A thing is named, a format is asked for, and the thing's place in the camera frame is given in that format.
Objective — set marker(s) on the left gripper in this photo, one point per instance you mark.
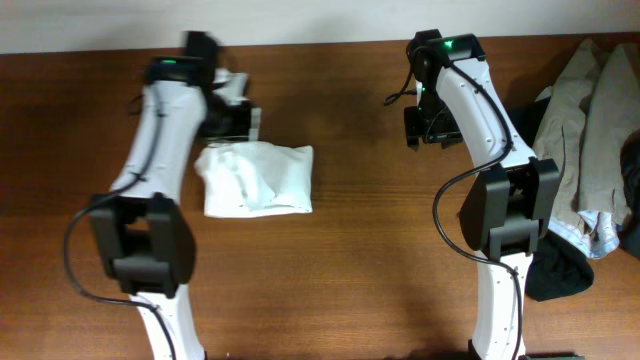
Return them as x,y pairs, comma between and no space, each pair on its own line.
232,122

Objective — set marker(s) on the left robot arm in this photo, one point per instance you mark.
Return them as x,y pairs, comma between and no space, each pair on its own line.
143,240

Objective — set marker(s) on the dark navy garment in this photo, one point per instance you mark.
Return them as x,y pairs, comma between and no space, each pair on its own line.
630,175

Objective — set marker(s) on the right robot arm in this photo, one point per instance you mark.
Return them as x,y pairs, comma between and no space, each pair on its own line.
507,210

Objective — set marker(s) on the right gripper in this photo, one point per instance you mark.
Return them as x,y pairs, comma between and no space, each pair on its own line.
431,132

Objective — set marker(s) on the white t-shirt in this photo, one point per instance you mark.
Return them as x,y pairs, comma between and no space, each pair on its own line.
256,179

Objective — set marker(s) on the grey beige garment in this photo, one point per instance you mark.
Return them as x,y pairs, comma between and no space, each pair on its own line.
594,109

